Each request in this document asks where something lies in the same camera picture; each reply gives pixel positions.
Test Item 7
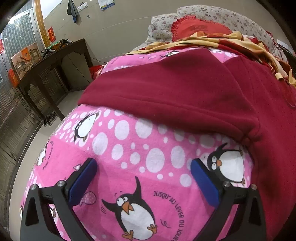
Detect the green and black tool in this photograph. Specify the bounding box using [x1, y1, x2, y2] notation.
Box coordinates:
[41, 39, 73, 58]

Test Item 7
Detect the black cable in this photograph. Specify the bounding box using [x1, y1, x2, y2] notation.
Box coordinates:
[76, 56, 109, 85]

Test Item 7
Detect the dark hanging cloth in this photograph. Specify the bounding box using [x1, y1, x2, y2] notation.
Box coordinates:
[67, 0, 79, 23]

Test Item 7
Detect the pair of shoes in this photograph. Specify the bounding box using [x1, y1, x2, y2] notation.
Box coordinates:
[43, 111, 57, 127]

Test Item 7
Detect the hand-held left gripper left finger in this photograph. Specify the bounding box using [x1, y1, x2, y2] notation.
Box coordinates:
[20, 158, 97, 241]

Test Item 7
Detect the red ruffled pillow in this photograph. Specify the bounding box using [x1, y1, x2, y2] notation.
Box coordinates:
[171, 15, 233, 42]

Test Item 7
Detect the printed cardboard box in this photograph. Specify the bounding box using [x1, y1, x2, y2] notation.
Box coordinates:
[11, 47, 43, 79]

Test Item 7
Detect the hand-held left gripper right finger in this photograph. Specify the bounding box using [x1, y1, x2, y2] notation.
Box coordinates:
[191, 159, 267, 241]

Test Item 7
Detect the dark wooden table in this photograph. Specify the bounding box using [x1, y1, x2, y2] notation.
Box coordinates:
[17, 38, 93, 121]

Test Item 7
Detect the orange red packet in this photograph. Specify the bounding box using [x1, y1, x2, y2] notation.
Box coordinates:
[8, 69, 20, 87]

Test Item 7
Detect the pink penguin print blanket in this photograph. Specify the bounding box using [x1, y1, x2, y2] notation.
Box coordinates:
[20, 49, 255, 241]

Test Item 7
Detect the metal lattice door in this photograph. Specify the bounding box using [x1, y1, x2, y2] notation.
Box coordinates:
[0, 13, 70, 209]

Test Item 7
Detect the yellow and red patterned cloth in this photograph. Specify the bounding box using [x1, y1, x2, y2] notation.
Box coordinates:
[126, 31, 296, 87]

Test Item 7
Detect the floral pillow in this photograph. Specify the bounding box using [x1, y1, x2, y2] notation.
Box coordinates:
[145, 5, 281, 56]

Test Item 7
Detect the wall poster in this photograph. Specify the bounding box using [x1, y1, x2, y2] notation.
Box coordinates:
[97, 0, 115, 11]

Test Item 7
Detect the red cloth bundle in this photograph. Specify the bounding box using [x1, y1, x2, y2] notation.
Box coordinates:
[89, 65, 104, 80]

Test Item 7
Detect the maroon fleece garment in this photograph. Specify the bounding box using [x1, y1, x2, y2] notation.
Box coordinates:
[77, 47, 296, 241]

